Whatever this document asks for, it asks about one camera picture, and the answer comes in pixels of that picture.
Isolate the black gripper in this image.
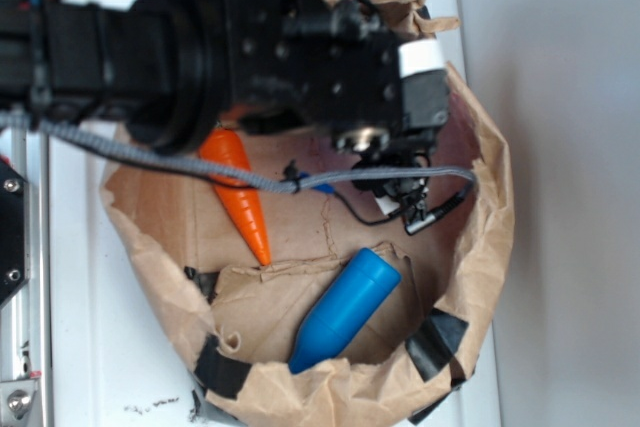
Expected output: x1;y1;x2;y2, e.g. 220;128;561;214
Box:
204;0;449;152

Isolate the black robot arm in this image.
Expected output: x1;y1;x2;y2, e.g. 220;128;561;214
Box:
1;0;449;154

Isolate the orange toy carrot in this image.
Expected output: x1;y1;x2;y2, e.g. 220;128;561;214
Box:
198;127;271;266

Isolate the blue plastic bottle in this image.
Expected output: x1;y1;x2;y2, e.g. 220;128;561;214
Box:
288;248;401;374

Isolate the brown paper bag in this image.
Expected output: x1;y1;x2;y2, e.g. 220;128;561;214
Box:
98;0;517;427

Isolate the white plastic bin lid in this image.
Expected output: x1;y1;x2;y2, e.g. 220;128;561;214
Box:
49;0;502;426

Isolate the grey braided cable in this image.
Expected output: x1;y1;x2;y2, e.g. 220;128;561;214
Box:
0;111;479;196

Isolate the black metal bracket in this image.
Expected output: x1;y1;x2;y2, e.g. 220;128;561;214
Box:
0;155;29;308

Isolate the aluminium frame rail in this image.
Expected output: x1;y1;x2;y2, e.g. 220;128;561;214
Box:
1;129;54;426

